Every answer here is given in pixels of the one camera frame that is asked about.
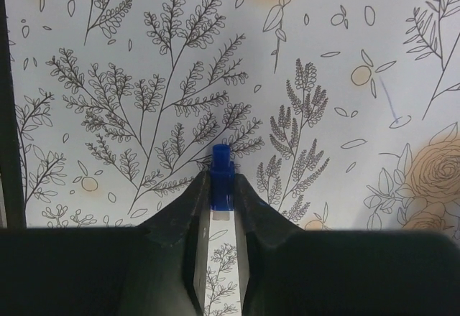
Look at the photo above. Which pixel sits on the small blue pen cap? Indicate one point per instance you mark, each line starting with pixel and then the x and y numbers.
pixel 222 173

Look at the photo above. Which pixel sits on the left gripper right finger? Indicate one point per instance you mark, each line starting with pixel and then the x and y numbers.
pixel 285 270

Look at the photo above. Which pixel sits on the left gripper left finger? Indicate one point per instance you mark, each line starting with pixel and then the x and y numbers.
pixel 155 268

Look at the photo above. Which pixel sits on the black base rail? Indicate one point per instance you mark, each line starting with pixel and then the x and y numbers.
pixel 11 178

